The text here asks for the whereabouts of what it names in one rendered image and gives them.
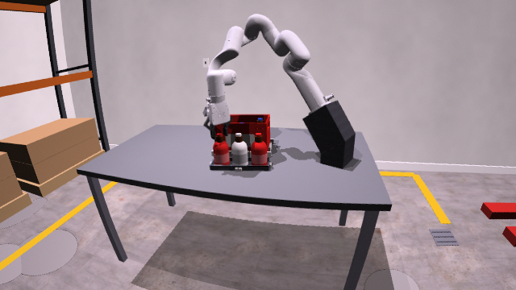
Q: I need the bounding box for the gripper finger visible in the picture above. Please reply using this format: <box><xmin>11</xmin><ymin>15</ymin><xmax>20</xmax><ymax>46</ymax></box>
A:
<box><xmin>223</xmin><ymin>116</ymin><xmax>233</xmax><ymax>136</ymax></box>
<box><xmin>203</xmin><ymin>116</ymin><xmax>216</xmax><ymax>140</ymax></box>

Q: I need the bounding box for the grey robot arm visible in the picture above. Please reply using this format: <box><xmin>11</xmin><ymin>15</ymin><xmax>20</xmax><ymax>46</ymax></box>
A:
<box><xmin>206</xmin><ymin>14</ymin><xmax>334</xmax><ymax>114</ymax></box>

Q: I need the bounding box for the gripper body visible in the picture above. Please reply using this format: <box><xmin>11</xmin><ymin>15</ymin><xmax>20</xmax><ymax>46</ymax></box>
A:
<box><xmin>206</xmin><ymin>101</ymin><xmax>230</xmax><ymax>126</ymax></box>

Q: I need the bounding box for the white bottle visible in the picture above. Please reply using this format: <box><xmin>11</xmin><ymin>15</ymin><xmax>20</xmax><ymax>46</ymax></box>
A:
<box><xmin>231</xmin><ymin>133</ymin><xmax>248</xmax><ymax>165</ymax></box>

